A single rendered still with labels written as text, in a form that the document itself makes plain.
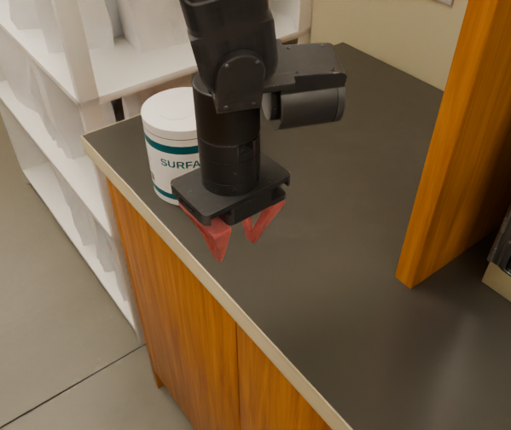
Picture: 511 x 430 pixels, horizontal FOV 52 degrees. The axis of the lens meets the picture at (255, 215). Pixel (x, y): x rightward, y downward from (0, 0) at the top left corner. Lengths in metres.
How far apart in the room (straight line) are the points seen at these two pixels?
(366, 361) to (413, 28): 0.83
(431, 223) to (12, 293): 1.71
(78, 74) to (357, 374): 0.84
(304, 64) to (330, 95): 0.04
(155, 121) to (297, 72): 0.40
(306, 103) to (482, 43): 0.19
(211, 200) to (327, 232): 0.37
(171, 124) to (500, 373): 0.54
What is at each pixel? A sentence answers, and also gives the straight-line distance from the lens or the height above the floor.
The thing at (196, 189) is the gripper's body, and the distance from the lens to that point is 0.50.
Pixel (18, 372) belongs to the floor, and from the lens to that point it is 1.92.
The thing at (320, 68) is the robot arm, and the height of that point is 1.31.
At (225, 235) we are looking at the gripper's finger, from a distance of 0.50.
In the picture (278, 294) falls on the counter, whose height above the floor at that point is 0.94.
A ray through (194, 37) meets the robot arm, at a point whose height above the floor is 1.36.
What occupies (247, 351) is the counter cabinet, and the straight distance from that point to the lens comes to 0.87.
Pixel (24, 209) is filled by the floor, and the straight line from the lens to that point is 2.48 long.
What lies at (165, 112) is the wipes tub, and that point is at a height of 1.09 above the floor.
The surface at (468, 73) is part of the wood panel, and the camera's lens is 0.58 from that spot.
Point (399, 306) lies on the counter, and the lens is 0.75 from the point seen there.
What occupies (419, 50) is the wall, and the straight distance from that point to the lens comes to 1.30.
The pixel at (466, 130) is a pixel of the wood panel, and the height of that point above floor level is 1.19.
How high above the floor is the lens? 1.51
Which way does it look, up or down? 42 degrees down
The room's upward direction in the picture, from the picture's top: straight up
